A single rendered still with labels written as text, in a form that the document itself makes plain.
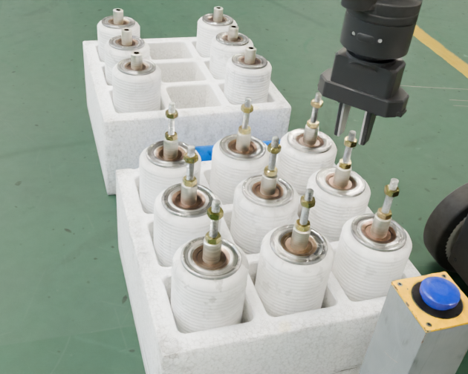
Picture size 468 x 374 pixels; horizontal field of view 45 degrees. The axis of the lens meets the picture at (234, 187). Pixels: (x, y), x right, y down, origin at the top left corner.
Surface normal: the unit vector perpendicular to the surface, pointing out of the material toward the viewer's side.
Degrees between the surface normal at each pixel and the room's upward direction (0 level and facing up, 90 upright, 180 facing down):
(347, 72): 90
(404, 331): 90
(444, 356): 90
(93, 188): 0
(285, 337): 90
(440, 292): 0
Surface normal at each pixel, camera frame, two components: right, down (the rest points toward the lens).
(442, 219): -0.84, -0.22
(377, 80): -0.53, 0.47
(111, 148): 0.30, 0.59
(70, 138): 0.09, -0.80
